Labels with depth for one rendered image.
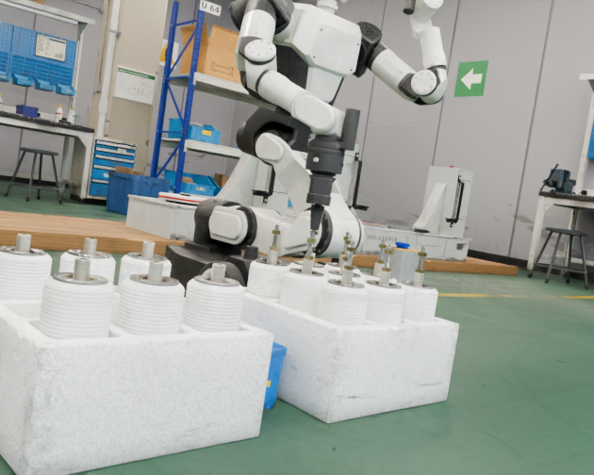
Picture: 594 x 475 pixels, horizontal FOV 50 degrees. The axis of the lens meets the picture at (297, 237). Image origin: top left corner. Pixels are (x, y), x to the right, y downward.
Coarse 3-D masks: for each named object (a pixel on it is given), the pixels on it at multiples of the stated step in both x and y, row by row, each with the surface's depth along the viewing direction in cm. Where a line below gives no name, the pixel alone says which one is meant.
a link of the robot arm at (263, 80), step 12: (252, 72) 156; (264, 72) 155; (276, 72) 156; (252, 84) 157; (264, 84) 154; (276, 84) 153; (288, 84) 152; (264, 96) 156; (276, 96) 153; (288, 96) 151; (288, 108) 153
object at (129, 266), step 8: (128, 256) 120; (128, 264) 119; (136, 264) 118; (144, 264) 118; (168, 264) 121; (120, 272) 121; (128, 272) 118; (136, 272) 118; (144, 272) 118; (168, 272) 122; (120, 280) 120; (120, 288) 120
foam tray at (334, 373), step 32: (256, 320) 134; (288, 320) 127; (320, 320) 122; (448, 320) 144; (288, 352) 127; (320, 352) 120; (352, 352) 119; (384, 352) 126; (416, 352) 133; (448, 352) 141; (288, 384) 126; (320, 384) 119; (352, 384) 120; (384, 384) 127; (416, 384) 135; (448, 384) 143; (320, 416) 119; (352, 416) 122
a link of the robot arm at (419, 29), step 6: (414, 24) 202; (420, 24) 203; (426, 24) 203; (414, 30) 202; (420, 30) 201; (426, 30) 196; (432, 30) 196; (438, 30) 197; (414, 36) 202; (420, 36) 198
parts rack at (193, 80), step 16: (176, 16) 655; (192, 64) 614; (176, 80) 668; (192, 80) 617; (208, 80) 627; (224, 80) 639; (160, 96) 661; (192, 96) 619; (224, 96) 708; (240, 96) 721; (160, 112) 659; (160, 128) 664; (160, 144) 667; (176, 144) 679; (192, 144) 626; (208, 144) 638; (176, 176) 624; (176, 192) 623; (288, 208) 716
